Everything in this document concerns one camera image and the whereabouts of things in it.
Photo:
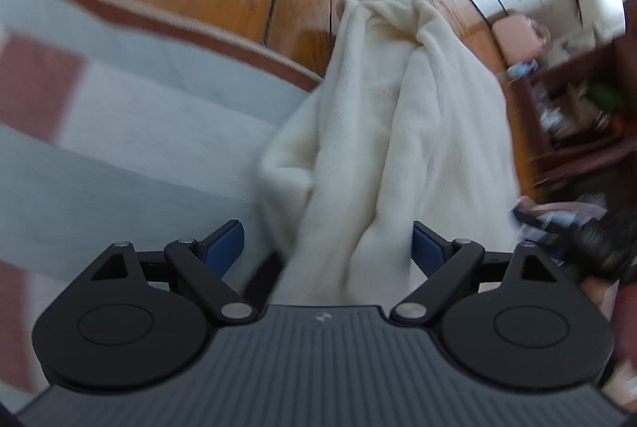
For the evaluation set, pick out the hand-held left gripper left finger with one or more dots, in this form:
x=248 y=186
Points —
x=224 y=248

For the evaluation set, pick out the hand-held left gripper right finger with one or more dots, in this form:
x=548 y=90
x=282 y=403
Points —
x=428 y=250

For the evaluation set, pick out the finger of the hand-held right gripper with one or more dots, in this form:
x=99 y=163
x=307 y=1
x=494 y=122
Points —
x=542 y=224

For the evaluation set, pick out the white fleece zip jacket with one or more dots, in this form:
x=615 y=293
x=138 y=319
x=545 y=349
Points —
x=388 y=133

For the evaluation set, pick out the dark wooden shelf unit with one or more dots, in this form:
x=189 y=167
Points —
x=587 y=153

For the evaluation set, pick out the checked red grey rug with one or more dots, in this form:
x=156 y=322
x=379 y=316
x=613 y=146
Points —
x=124 y=158

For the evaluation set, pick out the small blue white packet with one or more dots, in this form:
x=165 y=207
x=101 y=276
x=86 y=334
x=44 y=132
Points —
x=521 y=70

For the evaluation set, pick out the pink bag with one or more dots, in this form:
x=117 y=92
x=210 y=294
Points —
x=515 y=36

